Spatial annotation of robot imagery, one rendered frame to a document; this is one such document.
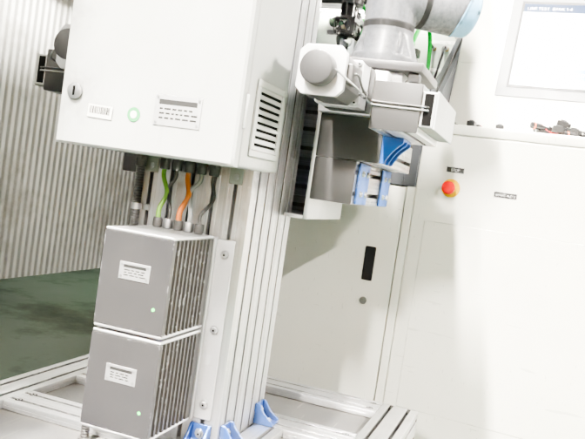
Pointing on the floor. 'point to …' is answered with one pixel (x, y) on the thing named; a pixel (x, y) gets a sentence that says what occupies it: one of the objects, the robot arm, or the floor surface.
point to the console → (494, 268)
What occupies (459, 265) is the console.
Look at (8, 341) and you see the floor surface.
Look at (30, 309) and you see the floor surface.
